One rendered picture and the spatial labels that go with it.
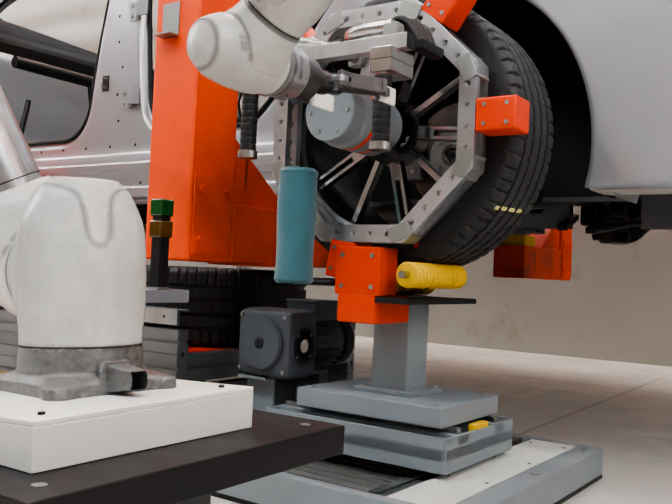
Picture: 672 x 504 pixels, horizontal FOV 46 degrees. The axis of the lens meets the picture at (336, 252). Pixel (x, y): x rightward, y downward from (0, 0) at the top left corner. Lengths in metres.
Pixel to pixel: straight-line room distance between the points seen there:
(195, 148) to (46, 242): 1.06
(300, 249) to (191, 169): 0.42
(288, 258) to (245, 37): 0.70
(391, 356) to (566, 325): 3.86
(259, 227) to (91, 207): 1.22
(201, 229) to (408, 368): 0.62
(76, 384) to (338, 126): 0.90
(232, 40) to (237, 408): 0.51
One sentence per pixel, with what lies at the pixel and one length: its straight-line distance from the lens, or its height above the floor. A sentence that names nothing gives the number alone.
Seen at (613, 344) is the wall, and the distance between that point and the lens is 5.64.
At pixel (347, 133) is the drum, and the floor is 0.80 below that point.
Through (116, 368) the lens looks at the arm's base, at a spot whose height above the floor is 0.38.
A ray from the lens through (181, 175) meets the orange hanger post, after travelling 2.05.
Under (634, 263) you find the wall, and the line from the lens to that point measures 5.60.
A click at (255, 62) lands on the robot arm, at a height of 0.81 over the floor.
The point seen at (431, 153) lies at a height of 0.86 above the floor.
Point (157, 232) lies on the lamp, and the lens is 1.86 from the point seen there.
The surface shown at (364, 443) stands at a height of 0.13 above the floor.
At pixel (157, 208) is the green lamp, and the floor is 0.64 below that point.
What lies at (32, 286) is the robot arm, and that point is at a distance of 1.03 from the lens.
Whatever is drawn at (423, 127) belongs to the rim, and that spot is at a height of 0.85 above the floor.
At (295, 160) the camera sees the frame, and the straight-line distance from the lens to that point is 1.98.
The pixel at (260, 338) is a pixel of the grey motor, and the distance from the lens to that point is 2.05.
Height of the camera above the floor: 0.51
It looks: 1 degrees up
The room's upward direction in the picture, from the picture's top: 3 degrees clockwise
